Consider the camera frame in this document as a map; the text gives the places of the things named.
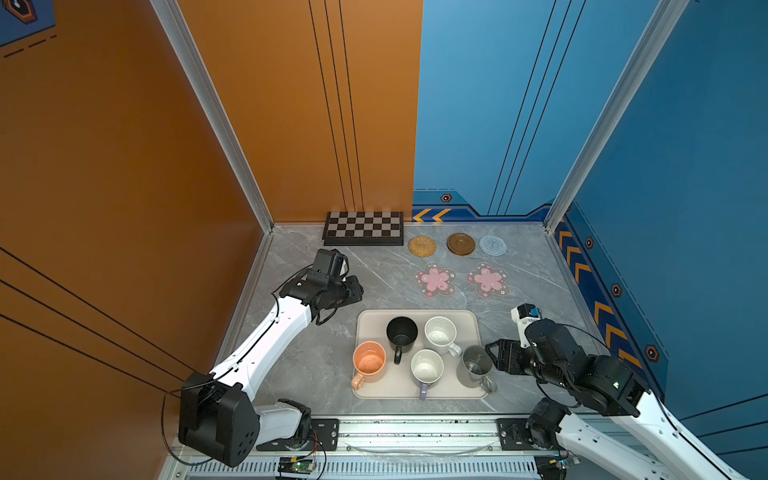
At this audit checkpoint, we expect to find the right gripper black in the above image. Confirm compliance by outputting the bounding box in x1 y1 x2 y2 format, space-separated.
480 338 569 390

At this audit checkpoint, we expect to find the grey mug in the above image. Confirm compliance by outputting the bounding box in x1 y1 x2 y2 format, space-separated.
456 345 497 394

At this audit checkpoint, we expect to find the black mug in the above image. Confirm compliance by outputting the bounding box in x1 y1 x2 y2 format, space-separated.
386 316 418 365

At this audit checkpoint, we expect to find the pink flower coaster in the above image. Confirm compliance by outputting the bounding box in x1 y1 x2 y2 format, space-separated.
467 263 509 299
414 263 456 298

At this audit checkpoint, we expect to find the woven rattan round coaster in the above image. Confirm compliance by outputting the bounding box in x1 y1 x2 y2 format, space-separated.
408 235 437 258

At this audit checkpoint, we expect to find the blue woven round coaster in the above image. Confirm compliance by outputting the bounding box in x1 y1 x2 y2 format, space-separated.
478 235 508 257

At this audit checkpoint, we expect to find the brown wooden round coaster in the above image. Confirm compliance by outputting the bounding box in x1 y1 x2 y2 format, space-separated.
446 233 476 256

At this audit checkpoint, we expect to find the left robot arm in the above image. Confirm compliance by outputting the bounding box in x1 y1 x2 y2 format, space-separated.
177 249 363 467

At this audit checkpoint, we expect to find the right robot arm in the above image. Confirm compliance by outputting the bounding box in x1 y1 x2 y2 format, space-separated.
486 317 742 479

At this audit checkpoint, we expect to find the black white chessboard box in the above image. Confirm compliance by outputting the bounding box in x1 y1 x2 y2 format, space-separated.
322 211 404 246

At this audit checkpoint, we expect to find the orange pink mug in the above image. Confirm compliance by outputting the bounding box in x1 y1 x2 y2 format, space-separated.
351 341 387 391

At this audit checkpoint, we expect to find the beige plastic tray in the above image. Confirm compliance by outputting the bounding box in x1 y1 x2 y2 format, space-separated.
354 310 487 400

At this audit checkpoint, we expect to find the right green circuit board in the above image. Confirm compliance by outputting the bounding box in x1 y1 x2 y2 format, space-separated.
535 456 581 480

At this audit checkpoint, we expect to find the green circuit board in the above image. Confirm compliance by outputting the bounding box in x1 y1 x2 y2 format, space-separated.
276 457 317 478
535 456 581 480

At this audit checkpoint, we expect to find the left green circuit board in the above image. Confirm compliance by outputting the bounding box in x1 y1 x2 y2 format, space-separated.
276 457 317 478

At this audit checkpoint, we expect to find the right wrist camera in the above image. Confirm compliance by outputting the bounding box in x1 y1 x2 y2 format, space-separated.
510 303 541 349

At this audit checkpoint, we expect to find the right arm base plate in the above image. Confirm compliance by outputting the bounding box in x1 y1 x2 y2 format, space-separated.
496 417 537 451

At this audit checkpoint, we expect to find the white mug purple handle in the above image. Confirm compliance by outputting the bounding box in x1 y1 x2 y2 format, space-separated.
410 349 444 401

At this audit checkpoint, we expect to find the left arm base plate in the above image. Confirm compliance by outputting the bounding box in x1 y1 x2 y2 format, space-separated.
255 418 340 452

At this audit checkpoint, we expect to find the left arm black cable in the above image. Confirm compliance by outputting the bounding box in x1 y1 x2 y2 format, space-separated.
160 383 199 468

